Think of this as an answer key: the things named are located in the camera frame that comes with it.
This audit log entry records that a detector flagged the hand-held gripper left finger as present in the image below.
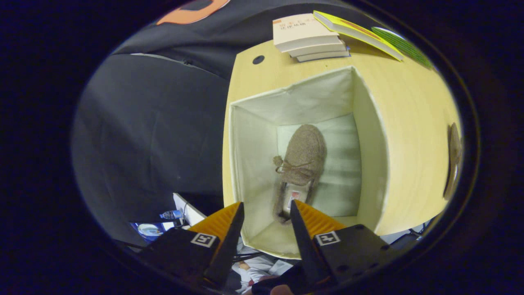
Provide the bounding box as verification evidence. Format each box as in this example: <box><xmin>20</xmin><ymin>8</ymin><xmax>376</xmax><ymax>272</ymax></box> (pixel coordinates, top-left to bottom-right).
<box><xmin>139</xmin><ymin>202</ymin><xmax>245</xmax><ymax>290</ymax></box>

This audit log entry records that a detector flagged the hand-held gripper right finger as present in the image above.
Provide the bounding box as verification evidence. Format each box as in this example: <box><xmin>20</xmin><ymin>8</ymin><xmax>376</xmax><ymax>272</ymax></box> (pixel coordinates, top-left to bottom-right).
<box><xmin>290</xmin><ymin>200</ymin><xmax>404</xmax><ymax>290</ymax></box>

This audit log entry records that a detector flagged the cream fabric storage box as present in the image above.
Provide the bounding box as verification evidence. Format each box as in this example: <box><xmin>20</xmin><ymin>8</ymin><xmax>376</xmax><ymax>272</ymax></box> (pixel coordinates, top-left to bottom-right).
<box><xmin>222</xmin><ymin>66</ymin><xmax>388</xmax><ymax>259</ymax></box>

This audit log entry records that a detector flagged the brown fuzzy shoe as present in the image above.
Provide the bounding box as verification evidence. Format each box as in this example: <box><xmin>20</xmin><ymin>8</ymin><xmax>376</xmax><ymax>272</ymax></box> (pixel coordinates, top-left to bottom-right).
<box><xmin>272</xmin><ymin>124</ymin><xmax>328</xmax><ymax>224</ymax></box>
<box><xmin>443</xmin><ymin>122</ymin><xmax>464</xmax><ymax>202</ymax></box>

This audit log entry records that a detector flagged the white flat board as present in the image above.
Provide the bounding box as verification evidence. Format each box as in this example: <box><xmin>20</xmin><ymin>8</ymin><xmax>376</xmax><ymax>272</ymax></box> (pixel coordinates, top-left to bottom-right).
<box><xmin>172</xmin><ymin>193</ymin><xmax>207</xmax><ymax>227</ymax></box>

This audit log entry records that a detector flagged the blue printed picture board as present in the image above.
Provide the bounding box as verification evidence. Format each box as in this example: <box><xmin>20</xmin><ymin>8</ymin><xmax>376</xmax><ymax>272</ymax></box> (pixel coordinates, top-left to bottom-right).
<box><xmin>130</xmin><ymin>221</ymin><xmax>177</xmax><ymax>241</ymax></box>

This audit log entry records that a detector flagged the black backdrop cloth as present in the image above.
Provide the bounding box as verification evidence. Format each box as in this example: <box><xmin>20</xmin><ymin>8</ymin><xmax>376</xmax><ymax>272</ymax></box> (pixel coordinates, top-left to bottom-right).
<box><xmin>72</xmin><ymin>0</ymin><xmax>348</xmax><ymax>246</ymax></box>

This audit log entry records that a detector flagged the thin book with blue edge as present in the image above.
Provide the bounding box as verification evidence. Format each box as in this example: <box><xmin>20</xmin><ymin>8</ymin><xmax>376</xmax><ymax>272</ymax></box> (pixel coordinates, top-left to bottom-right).
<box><xmin>296</xmin><ymin>48</ymin><xmax>351</xmax><ymax>63</ymax></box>

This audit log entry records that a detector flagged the thin white book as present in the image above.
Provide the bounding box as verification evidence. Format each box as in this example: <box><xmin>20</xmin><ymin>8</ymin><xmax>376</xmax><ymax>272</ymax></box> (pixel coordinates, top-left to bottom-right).
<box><xmin>288</xmin><ymin>40</ymin><xmax>347</xmax><ymax>58</ymax></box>

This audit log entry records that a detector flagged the beige thick book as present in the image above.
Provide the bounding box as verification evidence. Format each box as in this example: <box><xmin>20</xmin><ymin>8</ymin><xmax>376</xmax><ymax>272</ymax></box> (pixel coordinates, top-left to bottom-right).
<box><xmin>272</xmin><ymin>13</ymin><xmax>341</xmax><ymax>53</ymax></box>

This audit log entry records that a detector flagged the yellow book with red circle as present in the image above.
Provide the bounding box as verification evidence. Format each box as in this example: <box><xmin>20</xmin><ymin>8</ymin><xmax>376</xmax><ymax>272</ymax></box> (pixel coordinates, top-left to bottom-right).
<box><xmin>313</xmin><ymin>10</ymin><xmax>404</xmax><ymax>62</ymax></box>

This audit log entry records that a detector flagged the green striped watermelon cushion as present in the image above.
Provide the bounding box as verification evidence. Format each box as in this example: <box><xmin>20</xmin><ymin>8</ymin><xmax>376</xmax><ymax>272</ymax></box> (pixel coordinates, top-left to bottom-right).
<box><xmin>371</xmin><ymin>26</ymin><xmax>435</xmax><ymax>71</ymax></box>

